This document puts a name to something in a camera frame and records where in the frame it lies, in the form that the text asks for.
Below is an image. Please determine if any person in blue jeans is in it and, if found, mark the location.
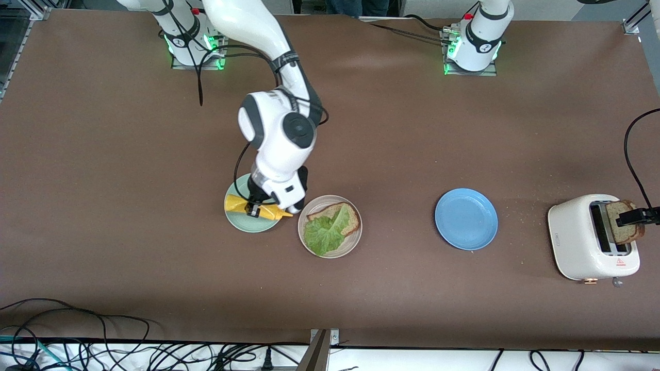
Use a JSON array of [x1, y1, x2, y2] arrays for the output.
[[325, 0, 390, 18]]

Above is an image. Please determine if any brown bread slice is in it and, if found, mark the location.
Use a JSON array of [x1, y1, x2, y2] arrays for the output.
[[307, 202, 360, 238], [605, 200, 645, 245]]

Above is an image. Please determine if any green lettuce leaf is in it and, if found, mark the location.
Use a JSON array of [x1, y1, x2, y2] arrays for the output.
[[303, 205, 350, 257]]

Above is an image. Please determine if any teal cable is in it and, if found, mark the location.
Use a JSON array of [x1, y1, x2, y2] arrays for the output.
[[0, 335, 60, 370]]

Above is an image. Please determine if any white toaster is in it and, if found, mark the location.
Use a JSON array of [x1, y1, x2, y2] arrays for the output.
[[548, 194, 641, 288]]

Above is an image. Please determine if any aluminium frame post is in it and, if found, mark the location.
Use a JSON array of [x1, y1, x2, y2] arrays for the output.
[[296, 328, 341, 371]]

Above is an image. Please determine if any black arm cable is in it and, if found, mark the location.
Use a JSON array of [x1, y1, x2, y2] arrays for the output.
[[624, 108, 660, 209], [164, 0, 331, 207]]

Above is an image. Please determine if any black base power cable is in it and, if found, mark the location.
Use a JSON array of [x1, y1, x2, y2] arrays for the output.
[[361, 14, 449, 42]]

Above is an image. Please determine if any beige plate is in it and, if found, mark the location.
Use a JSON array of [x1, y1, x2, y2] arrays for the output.
[[298, 195, 362, 259]]

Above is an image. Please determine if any blue plate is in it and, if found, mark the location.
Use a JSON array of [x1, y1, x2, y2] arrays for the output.
[[435, 188, 499, 251]]

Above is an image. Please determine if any yellow mustard squeeze bottle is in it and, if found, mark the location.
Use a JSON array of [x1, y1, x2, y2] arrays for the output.
[[224, 193, 294, 221]]

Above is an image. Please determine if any black floor cable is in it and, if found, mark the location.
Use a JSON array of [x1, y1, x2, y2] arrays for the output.
[[0, 298, 151, 371]]

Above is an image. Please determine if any mint green plate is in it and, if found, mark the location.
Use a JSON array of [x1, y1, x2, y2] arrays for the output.
[[224, 173, 284, 233]]

